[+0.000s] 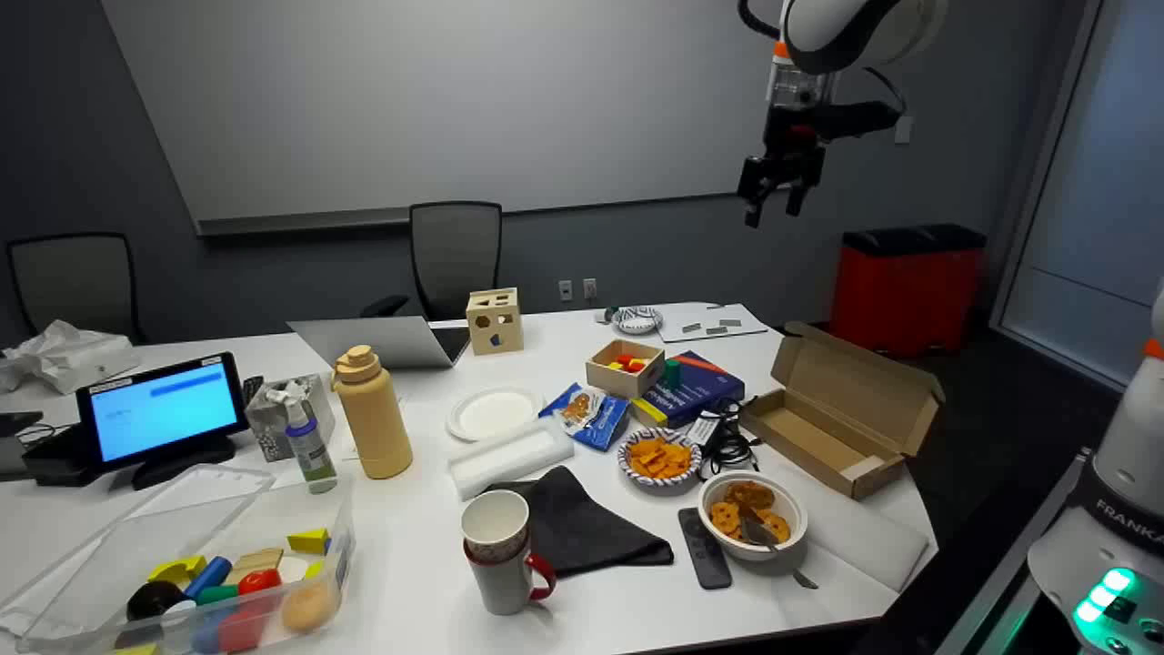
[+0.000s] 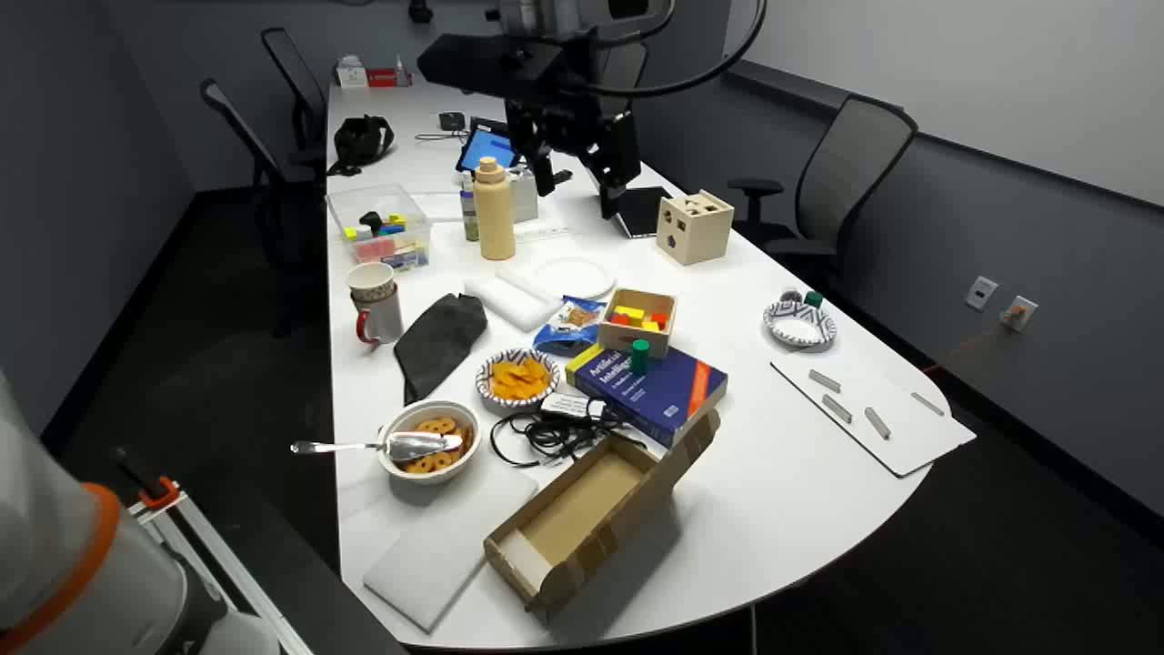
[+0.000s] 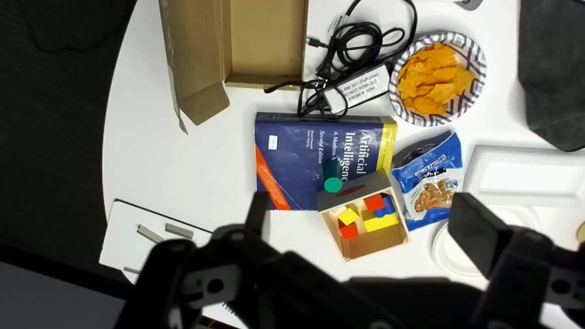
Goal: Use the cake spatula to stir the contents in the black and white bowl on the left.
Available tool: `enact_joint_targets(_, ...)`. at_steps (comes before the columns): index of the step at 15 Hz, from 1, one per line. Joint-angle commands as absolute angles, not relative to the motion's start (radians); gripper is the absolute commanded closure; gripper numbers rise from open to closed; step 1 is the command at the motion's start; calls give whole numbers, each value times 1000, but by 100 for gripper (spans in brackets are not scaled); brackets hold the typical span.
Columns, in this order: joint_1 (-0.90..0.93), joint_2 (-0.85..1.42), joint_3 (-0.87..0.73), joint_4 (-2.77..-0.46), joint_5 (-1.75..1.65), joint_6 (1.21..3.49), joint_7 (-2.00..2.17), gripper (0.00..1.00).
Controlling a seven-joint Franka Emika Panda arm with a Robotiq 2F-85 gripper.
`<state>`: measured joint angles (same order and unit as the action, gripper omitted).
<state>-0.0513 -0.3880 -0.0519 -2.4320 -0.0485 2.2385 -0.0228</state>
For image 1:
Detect grey carton box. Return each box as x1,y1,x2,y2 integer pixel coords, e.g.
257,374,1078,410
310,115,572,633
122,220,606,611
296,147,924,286
242,370,339,466

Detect black case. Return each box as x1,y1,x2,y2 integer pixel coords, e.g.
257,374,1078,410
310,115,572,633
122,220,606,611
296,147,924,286
0,406,88,487

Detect blue toy cylinder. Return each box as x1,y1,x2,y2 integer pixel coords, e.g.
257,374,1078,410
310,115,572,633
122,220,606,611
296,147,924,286
180,554,236,601

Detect grey mesh office chair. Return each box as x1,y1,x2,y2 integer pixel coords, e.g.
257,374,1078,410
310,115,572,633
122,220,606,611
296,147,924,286
359,195,504,325
3,231,142,341

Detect small patterned dish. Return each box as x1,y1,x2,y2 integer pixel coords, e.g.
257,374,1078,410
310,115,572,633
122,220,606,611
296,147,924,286
611,301,667,337

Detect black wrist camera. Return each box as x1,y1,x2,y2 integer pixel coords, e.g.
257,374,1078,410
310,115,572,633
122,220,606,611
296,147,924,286
834,98,909,147

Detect tan toy ball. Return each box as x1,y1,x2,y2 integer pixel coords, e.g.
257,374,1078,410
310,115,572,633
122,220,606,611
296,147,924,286
280,578,340,636

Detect white round plate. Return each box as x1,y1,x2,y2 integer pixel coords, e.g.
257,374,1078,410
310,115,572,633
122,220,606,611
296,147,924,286
445,387,543,448

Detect black remote control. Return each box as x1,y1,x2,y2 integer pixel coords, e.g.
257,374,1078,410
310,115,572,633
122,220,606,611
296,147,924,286
672,506,733,593

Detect glass door panel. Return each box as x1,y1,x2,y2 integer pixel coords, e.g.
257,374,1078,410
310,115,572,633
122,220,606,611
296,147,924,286
988,0,1164,394

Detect black tablet with stand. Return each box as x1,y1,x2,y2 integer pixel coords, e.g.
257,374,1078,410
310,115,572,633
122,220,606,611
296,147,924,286
71,349,252,493

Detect open cardboard box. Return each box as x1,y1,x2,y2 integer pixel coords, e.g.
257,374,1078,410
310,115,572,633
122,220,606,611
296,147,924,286
739,319,948,504

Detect tan plastic bottle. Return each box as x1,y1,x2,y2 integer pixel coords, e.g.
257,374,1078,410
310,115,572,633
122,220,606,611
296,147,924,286
331,341,417,485

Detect white plastic bag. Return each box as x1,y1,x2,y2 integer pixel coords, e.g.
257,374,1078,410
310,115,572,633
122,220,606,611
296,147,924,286
0,316,137,397

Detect wooden box of toys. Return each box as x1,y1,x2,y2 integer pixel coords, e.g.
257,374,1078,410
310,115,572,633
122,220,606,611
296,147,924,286
581,334,670,400

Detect red trash bin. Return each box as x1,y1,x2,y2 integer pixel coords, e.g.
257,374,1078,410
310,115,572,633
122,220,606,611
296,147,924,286
830,223,988,360

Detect clear plastic bin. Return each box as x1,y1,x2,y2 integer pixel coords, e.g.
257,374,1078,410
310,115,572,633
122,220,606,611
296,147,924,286
14,476,357,655

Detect black cloth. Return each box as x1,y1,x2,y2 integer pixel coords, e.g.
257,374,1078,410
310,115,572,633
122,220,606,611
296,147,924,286
487,462,676,582

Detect grey laptop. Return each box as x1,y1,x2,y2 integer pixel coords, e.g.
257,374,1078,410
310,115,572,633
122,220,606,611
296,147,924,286
282,314,469,374

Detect yellow green toy piece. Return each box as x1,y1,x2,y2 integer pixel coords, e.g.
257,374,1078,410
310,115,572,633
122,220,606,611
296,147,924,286
145,554,208,591

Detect blue book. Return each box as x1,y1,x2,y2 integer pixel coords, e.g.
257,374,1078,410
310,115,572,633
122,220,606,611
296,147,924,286
630,349,748,430

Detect yellow toy block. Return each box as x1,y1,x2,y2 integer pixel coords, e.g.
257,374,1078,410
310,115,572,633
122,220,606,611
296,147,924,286
282,524,333,556

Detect blue snack packet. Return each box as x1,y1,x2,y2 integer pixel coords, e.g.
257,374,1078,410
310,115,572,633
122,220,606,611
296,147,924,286
534,379,633,456

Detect black toy piece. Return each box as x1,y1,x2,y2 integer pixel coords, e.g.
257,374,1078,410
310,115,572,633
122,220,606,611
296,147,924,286
122,578,187,624

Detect white paper roll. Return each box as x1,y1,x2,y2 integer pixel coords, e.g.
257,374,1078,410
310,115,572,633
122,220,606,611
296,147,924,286
445,421,577,504

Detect red toy piece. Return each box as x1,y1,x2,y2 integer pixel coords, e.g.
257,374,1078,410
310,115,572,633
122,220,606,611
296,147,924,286
231,564,282,596

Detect black and white patterned bowl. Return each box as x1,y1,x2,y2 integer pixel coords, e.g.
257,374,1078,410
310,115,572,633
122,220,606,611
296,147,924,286
619,426,705,495

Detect small spray bottle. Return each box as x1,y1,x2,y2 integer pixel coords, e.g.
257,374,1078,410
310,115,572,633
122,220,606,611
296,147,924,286
280,388,340,497

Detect white wall whiteboard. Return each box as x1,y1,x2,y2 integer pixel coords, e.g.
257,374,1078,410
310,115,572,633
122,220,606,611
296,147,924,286
102,0,802,238

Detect wooden shape sorter cube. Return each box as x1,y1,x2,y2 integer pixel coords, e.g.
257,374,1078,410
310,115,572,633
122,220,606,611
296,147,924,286
461,285,528,356

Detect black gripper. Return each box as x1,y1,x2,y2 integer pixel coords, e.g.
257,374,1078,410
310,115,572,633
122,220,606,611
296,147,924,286
733,111,834,234

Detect white mug red handle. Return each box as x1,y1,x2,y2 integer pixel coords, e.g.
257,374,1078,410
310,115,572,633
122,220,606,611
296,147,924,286
457,487,561,618

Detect white bowl of pretzels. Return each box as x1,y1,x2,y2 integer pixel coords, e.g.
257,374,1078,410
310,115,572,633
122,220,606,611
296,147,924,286
696,468,811,564

